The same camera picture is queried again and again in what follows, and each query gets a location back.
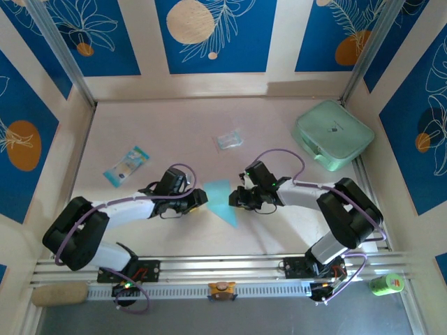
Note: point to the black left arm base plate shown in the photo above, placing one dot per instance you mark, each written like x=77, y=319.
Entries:
x=150, y=270

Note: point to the aluminium side rail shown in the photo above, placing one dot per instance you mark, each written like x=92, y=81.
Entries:
x=380, y=240

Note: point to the mint green zip pouch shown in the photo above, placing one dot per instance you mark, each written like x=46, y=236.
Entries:
x=331, y=129

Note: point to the aluminium mounting rail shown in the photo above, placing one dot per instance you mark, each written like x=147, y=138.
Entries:
x=209, y=265

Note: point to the blue wet wipes packet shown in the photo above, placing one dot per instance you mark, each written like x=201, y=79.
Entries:
x=127, y=165

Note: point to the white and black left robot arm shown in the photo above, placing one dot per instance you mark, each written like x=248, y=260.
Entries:
x=129, y=209

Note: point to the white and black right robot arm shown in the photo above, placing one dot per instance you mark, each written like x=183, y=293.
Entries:
x=300, y=197

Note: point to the clear plastic packet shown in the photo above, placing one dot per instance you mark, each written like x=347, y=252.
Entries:
x=228, y=139

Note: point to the aluminium corner post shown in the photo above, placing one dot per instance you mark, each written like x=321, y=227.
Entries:
x=370, y=52
x=63, y=56

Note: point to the teal square paper sheet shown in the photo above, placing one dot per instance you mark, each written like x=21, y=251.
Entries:
x=220, y=200

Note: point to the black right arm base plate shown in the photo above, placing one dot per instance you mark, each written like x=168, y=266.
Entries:
x=295, y=268

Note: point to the green can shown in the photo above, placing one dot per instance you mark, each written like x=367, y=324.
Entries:
x=386, y=284

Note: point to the beige foam roll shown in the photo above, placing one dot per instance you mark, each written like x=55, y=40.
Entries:
x=59, y=295

